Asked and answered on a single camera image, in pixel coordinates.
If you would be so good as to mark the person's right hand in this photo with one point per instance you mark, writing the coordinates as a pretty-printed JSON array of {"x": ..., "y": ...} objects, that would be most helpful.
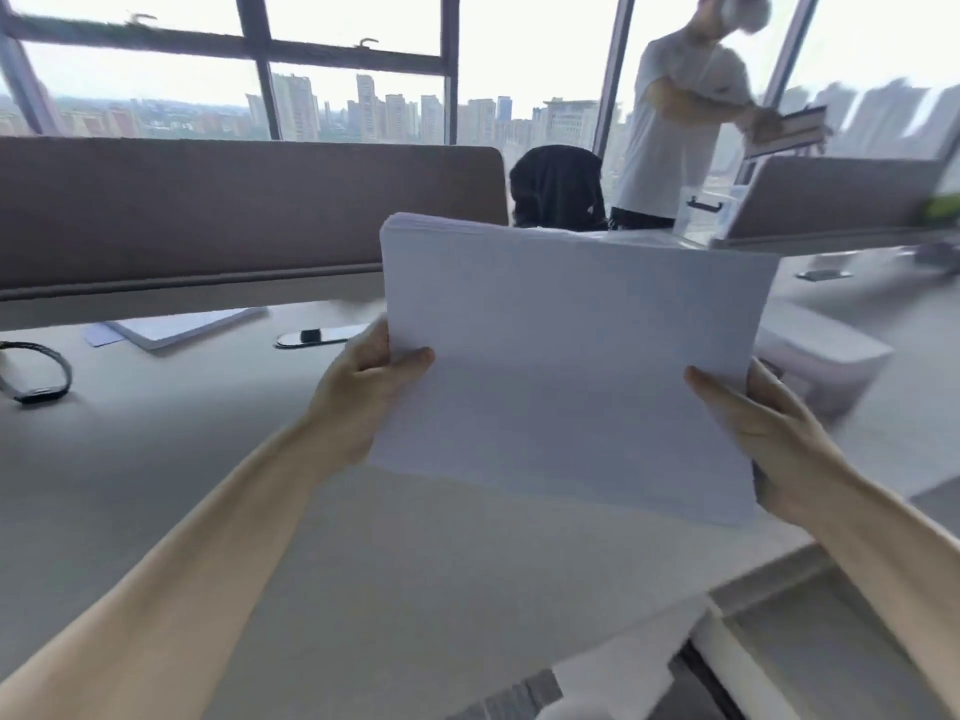
[{"x": 780, "y": 449}]

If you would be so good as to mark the white booklet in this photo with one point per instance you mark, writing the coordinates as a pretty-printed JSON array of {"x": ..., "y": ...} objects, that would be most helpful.
[{"x": 187, "y": 326}]

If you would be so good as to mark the stack of books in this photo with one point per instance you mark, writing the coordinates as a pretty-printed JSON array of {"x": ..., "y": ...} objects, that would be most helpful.
[{"x": 791, "y": 131}]

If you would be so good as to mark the white paper stack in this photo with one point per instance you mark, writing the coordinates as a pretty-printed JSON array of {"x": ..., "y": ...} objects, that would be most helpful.
[{"x": 562, "y": 367}]

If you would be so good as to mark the brown fabric desk divider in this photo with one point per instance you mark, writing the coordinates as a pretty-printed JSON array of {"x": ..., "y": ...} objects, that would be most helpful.
[{"x": 225, "y": 209}]

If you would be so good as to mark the black office chair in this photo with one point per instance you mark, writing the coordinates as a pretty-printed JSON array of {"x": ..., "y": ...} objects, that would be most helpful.
[{"x": 559, "y": 188}]

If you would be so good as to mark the white box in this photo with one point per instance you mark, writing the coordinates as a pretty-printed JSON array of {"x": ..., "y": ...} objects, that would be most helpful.
[{"x": 821, "y": 352}]

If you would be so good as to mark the person's left hand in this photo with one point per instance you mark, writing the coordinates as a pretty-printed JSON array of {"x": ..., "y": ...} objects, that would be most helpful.
[{"x": 346, "y": 404}]

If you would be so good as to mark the person's right forearm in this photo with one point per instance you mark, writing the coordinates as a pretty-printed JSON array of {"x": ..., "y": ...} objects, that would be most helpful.
[{"x": 892, "y": 569}]

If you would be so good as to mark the person's left forearm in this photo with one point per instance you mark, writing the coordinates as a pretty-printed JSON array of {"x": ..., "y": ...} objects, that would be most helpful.
[{"x": 150, "y": 584}]

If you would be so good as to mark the dark window frame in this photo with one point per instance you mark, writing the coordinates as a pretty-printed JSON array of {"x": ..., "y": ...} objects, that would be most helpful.
[{"x": 300, "y": 59}]

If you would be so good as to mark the person's left thumb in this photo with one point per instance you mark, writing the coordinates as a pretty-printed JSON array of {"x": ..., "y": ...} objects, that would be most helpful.
[{"x": 409, "y": 361}]

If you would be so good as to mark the black wristband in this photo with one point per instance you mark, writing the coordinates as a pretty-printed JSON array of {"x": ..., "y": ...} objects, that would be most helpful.
[{"x": 37, "y": 374}]

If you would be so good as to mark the person's right thumb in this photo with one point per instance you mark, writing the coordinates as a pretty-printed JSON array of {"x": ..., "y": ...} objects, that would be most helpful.
[{"x": 716, "y": 397}]

